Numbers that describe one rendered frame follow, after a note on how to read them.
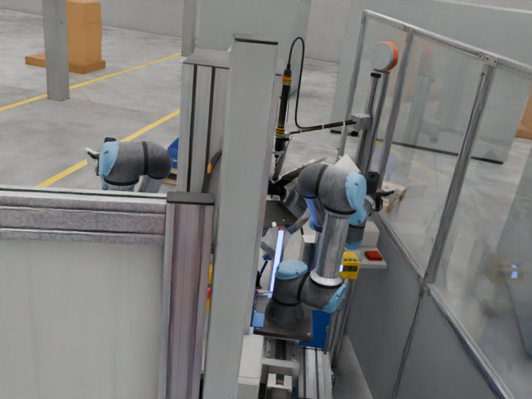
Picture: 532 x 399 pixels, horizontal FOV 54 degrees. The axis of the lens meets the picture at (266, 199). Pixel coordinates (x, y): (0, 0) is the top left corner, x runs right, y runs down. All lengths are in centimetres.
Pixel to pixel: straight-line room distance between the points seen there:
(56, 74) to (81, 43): 210
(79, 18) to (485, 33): 676
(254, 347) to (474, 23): 671
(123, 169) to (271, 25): 809
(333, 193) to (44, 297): 113
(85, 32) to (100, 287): 982
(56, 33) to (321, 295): 704
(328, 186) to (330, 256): 26
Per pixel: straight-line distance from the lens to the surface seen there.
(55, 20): 842
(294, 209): 272
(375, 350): 324
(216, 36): 1004
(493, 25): 791
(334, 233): 179
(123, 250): 73
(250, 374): 155
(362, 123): 298
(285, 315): 202
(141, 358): 83
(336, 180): 172
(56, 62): 853
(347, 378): 348
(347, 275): 249
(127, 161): 177
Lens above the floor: 228
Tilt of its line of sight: 24 degrees down
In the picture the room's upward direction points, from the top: 7 degrees clockwise
